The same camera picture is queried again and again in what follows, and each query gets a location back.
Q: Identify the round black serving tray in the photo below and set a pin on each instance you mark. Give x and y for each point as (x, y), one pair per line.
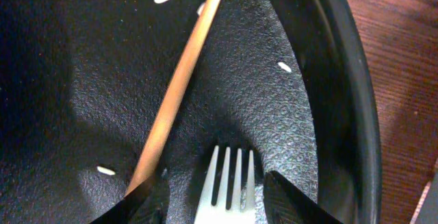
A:
(82, 81)

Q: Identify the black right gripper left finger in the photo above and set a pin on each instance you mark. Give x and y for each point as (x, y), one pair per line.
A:
(133, 203)

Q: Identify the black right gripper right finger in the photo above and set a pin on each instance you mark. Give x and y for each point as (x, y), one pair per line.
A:
(284, 203)

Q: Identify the white plastic fork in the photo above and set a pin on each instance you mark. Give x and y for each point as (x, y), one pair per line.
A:
(209, 213)

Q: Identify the wooden chopstick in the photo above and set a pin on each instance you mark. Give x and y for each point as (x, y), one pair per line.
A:
(167, 112)

